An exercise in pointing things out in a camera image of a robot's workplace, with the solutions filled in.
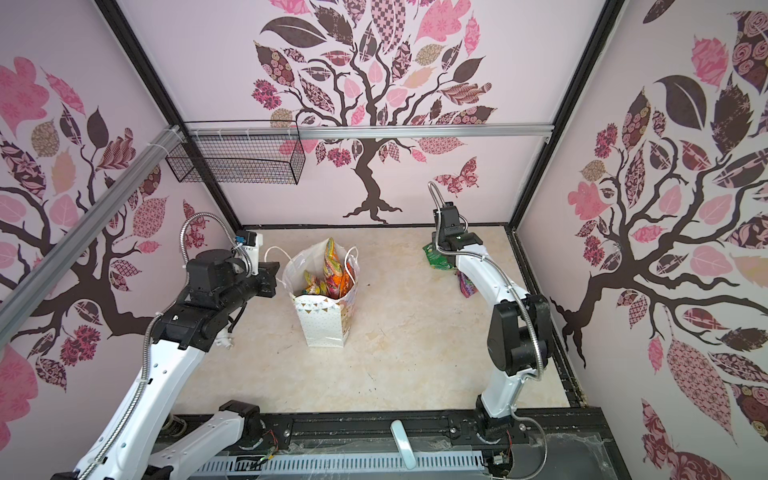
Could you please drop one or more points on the aluminium rail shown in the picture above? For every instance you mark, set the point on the aluminium rail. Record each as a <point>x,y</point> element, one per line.
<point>372,132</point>
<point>24,299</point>

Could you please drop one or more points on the green small snack packet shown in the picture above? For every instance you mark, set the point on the green small snack packet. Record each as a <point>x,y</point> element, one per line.
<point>437,260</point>

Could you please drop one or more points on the purple candy packet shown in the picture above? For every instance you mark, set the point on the purple candy packet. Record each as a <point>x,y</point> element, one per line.
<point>466,286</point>

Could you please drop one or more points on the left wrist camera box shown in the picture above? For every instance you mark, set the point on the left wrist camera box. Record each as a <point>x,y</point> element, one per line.
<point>248,246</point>

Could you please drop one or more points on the aluminium rail back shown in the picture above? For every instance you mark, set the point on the aluminium rail back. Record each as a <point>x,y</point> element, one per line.
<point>372,132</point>

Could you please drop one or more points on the orange skittles style packet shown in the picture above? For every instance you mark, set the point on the orange skittles style packet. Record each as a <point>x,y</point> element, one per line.
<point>332,270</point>

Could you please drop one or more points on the white slotted cable duct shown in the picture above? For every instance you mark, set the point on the white slotted cable duct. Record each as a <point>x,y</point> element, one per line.
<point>322,465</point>

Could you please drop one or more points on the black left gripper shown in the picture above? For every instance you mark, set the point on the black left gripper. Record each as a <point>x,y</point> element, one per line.
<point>267,273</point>

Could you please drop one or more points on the black wire mesh basket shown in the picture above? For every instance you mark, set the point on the black wire mesh basket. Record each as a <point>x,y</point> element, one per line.
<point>261,154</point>

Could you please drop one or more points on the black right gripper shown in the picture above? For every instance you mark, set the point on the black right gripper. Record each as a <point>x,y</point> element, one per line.
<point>448,218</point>

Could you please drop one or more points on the white paper gift bag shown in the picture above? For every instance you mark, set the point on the white paper gift bag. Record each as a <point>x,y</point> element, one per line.
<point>325,322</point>

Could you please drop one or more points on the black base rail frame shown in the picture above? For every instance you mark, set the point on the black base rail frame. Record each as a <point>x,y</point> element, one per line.
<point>547,443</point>

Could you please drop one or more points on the white handle on base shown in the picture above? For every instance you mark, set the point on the white handle on base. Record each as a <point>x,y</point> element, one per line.
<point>403,444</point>

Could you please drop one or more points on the yellow pink candy packet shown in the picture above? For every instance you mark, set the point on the yellow pink candy packet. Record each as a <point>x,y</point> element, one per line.
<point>314,285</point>

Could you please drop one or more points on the aluminium rail left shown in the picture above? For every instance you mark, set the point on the aluminium rail left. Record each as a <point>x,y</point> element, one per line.
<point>24,299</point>

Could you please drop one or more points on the orange snack packet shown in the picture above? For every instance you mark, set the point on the orange snack packet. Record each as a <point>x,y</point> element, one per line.
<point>347,279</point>

